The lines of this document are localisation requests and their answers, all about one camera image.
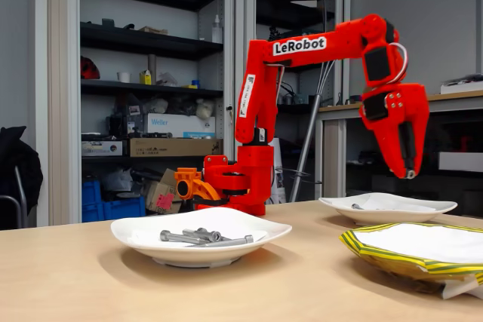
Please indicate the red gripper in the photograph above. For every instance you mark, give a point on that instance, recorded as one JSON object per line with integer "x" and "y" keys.
{"x": 409, "y": 105}

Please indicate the red robot arm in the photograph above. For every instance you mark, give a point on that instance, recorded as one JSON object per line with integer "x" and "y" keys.
{"x": 302, "y": 50}

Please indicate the white storage box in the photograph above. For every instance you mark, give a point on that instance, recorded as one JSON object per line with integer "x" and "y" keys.
{"x": 464, "y": 161}

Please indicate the grey wooden-top workbench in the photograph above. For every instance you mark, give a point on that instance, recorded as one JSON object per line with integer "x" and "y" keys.
{"x": 332, "y": 148}

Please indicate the white tray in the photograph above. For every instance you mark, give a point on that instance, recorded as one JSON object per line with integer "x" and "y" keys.
{"x": 460, "y": 88}

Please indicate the white square plate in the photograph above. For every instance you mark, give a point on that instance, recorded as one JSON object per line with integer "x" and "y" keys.
{"x": 211, "y": 254}
{"x": 339, "y": 205}

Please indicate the silver coat stand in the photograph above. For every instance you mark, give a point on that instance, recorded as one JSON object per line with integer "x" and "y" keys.
{"x": 308, "y": 137}

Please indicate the yellow green striped plate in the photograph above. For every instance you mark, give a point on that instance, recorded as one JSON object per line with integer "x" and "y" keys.
{"x": 377, "y": 258}

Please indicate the black flexible tripod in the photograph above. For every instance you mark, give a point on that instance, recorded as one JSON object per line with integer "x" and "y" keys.
{"x": 272, "y": 33}

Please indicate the white soft bag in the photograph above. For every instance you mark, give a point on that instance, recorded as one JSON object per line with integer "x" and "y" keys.
{"x": 205, "y": 109}

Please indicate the white plastic bottle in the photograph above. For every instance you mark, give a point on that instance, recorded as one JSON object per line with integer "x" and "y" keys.
{"x": 217, "y": 33}

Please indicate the white Weller box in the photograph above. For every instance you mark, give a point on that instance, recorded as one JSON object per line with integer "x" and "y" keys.
{"x": 177, "y": 124}

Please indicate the long brown cardboard box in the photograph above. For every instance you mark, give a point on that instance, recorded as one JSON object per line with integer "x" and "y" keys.
{"x": 170, "y": 147}

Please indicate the cardboard box pink sticker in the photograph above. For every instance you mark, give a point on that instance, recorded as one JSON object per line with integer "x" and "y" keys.
{"x": 162, "y": 201}

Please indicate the cardboard tube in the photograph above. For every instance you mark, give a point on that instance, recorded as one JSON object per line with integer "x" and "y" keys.
{"x": 152, "y": 67}

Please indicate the small yellow box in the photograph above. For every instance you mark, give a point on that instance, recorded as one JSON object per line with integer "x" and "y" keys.
{"x": 145, "y": 78}

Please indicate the flat cardboard box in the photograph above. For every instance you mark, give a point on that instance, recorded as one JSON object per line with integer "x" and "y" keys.
{"x": 152, "y": 30}

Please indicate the low blue plastic crate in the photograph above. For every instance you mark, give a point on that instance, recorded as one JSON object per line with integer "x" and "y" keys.
{"x": 124, "y": 209}

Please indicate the white cup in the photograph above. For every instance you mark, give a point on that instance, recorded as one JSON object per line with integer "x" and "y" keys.
{"x": 123, "y": 77}

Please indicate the flat white printed box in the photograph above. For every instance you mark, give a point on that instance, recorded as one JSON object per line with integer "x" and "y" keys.
{"x": 98, "y": 148}

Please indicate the tall blue plastic crate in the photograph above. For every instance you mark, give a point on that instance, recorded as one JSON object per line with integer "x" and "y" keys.
{"x": 90, "y": 197}

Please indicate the red black helmet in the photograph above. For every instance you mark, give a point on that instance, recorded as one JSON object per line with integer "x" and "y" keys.
{"x": 90, "y": 71}

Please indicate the black jacket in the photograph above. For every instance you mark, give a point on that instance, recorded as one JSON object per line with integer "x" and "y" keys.
{"x": 19, "y": 167}

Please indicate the orange printed mount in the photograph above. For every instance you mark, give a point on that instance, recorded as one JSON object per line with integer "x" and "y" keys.
{"x": 194, "y": 182}

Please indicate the metal chair frame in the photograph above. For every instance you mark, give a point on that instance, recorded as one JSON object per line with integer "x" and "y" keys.
{"x": 23, "y": 197}

